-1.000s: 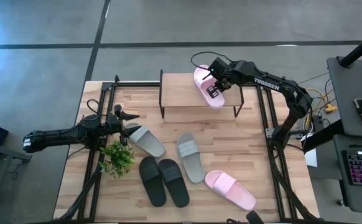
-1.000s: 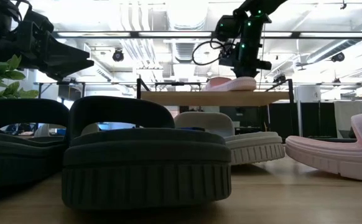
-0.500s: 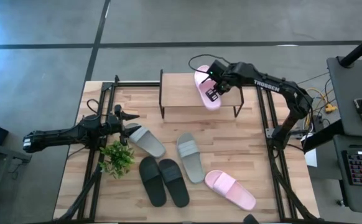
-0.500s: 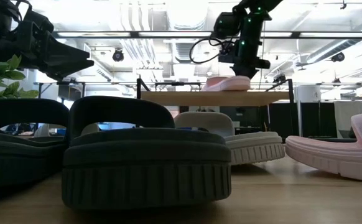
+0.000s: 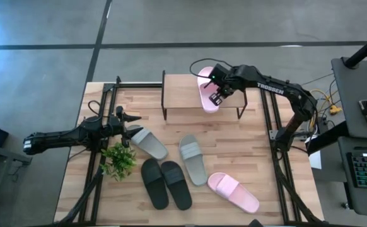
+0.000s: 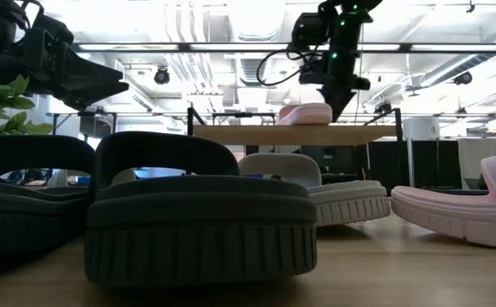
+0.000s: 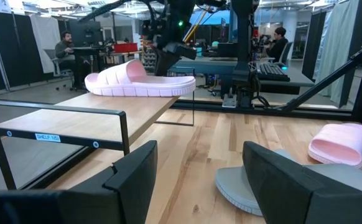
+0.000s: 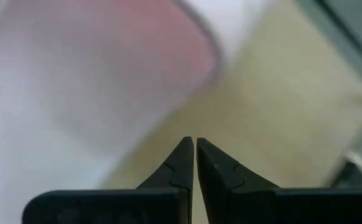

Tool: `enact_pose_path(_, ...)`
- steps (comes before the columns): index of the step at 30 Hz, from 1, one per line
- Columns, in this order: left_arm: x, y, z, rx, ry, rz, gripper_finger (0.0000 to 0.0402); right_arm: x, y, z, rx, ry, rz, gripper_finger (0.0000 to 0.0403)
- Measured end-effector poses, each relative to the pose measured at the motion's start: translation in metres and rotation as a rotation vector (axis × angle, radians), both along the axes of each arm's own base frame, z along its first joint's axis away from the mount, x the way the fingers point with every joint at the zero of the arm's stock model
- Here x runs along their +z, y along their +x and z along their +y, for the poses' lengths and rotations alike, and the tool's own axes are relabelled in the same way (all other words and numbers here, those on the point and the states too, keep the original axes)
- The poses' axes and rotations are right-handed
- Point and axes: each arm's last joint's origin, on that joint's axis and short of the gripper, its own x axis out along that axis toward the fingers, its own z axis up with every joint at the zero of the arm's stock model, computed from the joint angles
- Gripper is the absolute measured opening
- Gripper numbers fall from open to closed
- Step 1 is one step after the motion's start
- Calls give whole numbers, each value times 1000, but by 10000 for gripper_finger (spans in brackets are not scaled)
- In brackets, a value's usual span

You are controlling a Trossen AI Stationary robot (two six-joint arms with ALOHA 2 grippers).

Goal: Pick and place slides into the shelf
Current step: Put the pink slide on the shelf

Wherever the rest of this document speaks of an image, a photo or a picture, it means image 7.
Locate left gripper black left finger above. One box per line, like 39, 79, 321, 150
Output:
58, 139, 159, 224

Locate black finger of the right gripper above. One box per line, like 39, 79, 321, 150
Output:
154, 57, 176, 77

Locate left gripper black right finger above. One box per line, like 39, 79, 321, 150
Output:
242, 141, 325, 224

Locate pink rubber slide sandal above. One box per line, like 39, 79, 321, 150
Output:
84, 58, 197, 98
307, 123, 362, 169

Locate grey rubber slide sandal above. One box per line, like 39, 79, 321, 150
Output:
215, 148, 362, 217

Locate white shelf label sticker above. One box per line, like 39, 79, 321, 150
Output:
34, 133, 62, 144

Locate small parts storage rack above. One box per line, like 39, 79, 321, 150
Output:
142, 35, 157, 73

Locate red storage box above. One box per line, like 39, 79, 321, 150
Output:
113, 42, 139, 54

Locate black computer monitor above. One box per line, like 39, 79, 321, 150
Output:
68, 19, 104, 48

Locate person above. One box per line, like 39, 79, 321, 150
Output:
264, 26, 290, 63
55, 30, 78, 74

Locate black computer keyboard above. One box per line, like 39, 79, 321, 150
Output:
256, 63, 291, 83

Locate grey office chair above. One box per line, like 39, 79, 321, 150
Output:
44, 49, 75, 78

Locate dark office chair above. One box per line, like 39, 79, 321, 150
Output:
274, 42, 294, 68

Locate white fabric divider panel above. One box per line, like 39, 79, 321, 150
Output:
30, 14, 61, 74

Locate grey green curtain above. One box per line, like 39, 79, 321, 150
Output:
312, 0, 361, 108

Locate black room divider panels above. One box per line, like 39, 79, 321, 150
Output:
0, 11, 45, 94

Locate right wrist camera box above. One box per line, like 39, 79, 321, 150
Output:
177, 44, 198, 60

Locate wooden shelf with black frame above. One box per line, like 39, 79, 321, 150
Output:
0, 66, 197, 191

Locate black metal rig frame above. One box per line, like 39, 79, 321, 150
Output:
19, 21, 362, 191

